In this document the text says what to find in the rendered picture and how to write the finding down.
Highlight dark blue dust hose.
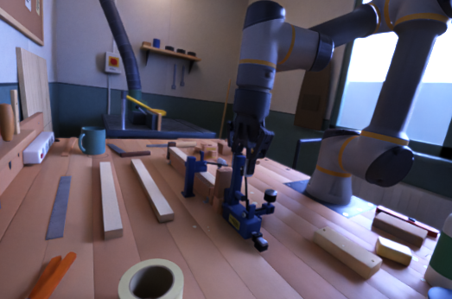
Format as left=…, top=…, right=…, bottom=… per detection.
left=99, top=0, right=143, bottom=101

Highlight window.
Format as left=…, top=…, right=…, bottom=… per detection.
left=329, top=0, right=452, bottom=160

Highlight blue hold-down clamp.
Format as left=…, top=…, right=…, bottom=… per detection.
left=181, top=150, right=229, bottom=199

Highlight cork notice board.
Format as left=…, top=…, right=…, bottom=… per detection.
left=0, top=0, right=46, bottom=47

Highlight grey base plate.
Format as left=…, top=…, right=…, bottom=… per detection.
left=283, top=178, right=378, bottom=219

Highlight long cream wooden block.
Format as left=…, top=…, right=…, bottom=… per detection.
left=312, top=226, right=384, bottom=280

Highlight yellow saw guard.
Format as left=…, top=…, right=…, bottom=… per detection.
left=124, top=94, right=168, bottom=118

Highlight wooden wall shelf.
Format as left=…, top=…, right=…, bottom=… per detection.
left=140, top=43, right=202, bottom=74

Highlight small plywood filler block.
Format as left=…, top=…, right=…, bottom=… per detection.
left=201, top=142, right=220, bottom=159

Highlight white red wall switch box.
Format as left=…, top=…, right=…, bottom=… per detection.
left=104, top=50, right=123, bottom=74

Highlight thin leaning wooden stick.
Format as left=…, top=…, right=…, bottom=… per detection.
left=218, top=79, right=232, bottom=140

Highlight cream masking tape roll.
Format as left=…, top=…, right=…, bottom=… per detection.
left=117, top=258, right=185, bottom=299

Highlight brown wooden caul block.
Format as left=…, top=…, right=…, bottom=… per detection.
left=213, top=166, right=234, bottom=200

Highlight teal mug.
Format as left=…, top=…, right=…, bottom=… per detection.
left=77, top=125, right=107, bottom=156

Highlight light wooden dowel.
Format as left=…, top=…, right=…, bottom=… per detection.
left=10, top=88, right=22, bottom=136

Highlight dark chair frame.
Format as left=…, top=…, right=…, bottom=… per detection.
left=291, top=137, right=323, bottom=170

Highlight black clamp handle knob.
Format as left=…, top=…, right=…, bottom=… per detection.
left=251, top=232, right=270, bottom=252

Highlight orange two-pronged tool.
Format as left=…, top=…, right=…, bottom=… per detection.
left=26, top=251, right=78, bottom=299

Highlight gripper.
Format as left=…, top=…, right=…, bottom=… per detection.
left=226, top=87, right=276, bottom=177

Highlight grey steel ruler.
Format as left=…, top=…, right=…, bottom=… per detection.
left=45, top=175, right=73, bottom=241

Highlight leaning plywood panel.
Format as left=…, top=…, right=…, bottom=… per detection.
left=15, top=47, right=54, bottom=132

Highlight white power strip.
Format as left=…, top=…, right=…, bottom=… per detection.
left=22, top=130, right=56, bottom=165

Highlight small yellow block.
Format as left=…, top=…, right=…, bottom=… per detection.
left=374, top=235, right=414, bottom=267

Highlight dark blue table saw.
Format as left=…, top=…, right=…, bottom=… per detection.
left=102, top=89, right=218, bottom=140

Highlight small brown wooden block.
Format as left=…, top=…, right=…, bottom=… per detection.
left=216, top=139, right=232, bottom=156

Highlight white green glue bottle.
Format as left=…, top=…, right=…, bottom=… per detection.
left=423, top=201, right=452, bottom=292

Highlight light beech wood strip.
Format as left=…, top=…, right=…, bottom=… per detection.
left=99, top=161, right=124, bottom=241
left=131, top=157, right=175, bottom=224

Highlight wooden bench tool rack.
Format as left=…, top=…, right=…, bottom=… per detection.
left=0, top=111, right=46, bottom=216

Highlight red spirit level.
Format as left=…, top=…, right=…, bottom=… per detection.
left=374, top=204, right=440, bottom=239

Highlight brown leaning board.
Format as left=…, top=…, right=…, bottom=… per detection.
left=293, top=62, right=334, bottom=131

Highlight dark try square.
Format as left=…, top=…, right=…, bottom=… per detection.
left=105, top=143, right=152, bottom=158

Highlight blue rounded object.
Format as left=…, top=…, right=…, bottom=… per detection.
left=427, top=285, right=452, bottom=299

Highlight blue bar clamp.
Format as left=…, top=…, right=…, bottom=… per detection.
left=221, top=153, right=279, bottom=252

